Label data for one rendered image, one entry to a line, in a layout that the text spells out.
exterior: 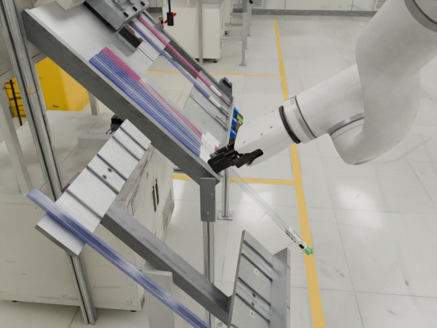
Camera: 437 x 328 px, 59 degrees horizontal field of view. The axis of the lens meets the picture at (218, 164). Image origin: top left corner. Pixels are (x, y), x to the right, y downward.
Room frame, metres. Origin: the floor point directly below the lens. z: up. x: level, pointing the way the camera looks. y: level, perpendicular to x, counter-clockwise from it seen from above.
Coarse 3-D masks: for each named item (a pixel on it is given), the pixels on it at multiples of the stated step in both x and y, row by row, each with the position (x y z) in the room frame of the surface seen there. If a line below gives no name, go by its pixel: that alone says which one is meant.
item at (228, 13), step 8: (224, 0) 6.02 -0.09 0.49; (232, 0) 6.52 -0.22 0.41; (224, 8) 6.02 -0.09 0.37; (232, 8) 6.56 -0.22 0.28; (248, 8) 5.94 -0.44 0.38; (224, 16) 6.02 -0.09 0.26; (232, 16) 6.60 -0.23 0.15; (248, 16) 5.94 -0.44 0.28; (248, 24) 5.95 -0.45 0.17; (248, 32) 5.94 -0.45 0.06
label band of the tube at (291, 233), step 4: (288, 232) 0.62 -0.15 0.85; (292, 232) 0.62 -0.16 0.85; (292, 236) 0.62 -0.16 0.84; (296, 236) 0.62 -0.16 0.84; (296, 240) 0.62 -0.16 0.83; (300, 240) 0.62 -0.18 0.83; (300, 244) 0.61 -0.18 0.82; (304, 244) 0.62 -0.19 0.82; (300, 248) 0.61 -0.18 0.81; (304, 248) 0.61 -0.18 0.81
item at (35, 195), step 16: (32, 192) 0.43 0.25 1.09; (48, 208) 0.42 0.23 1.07; (64, 224) 0.42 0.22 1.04; (80, 224) 0.43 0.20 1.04; (96, 240) 0.42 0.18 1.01; (112, 256) 0.41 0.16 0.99; (128, 272) 0.41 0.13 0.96; (144, 288) 0.41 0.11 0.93; (160, 288) 0.41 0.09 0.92; (176, 304) 0.40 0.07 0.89; (192, 320) 0.40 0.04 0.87
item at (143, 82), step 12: (144, 84) 0.66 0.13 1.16; (156, 96) 0.66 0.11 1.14; (168, 108) 0.66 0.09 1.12; (180, 120) 0.65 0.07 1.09; (192, 132) 0.65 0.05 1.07; (204, 144) 0.65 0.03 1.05; (228, 168) 0.64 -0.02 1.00; (240, 180) 0.64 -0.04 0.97; (252, 192) 0.64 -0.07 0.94; (264, 204) 0.63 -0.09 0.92; (276, 216) 0.63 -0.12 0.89; (288, 228) 0.62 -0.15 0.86
